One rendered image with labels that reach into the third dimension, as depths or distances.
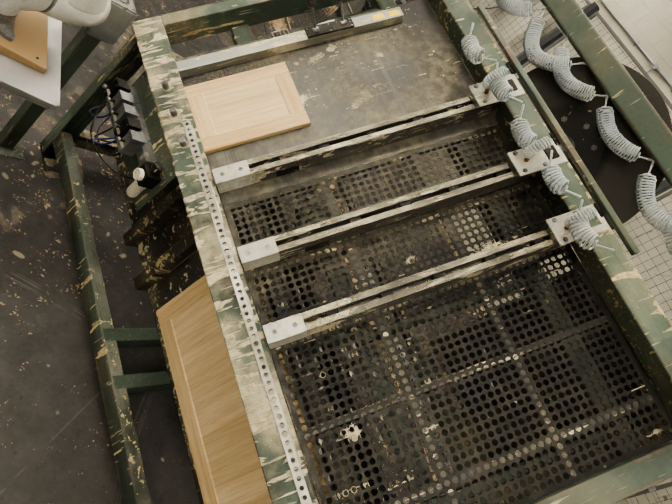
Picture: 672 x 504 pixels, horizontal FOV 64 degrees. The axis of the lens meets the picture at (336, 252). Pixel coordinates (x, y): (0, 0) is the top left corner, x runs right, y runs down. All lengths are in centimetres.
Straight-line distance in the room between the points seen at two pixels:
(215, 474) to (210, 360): 41
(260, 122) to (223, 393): 102
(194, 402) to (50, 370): 56
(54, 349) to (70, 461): 43
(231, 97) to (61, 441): 142
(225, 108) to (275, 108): 19
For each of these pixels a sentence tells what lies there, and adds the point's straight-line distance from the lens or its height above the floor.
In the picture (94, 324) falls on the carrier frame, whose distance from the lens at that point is 234.
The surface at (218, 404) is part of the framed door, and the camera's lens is 210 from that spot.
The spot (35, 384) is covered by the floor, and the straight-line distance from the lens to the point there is 231.
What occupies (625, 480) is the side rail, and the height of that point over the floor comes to 156.
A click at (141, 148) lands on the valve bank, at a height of 73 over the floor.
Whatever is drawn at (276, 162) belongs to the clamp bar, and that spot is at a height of 110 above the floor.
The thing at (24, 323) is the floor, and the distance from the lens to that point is 239.
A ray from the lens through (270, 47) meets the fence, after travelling 229.
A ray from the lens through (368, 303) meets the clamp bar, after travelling 169.
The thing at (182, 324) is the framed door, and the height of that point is 38.
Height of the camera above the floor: 196
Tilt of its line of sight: 27 degrees down
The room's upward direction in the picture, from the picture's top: 57 degrees clockwise
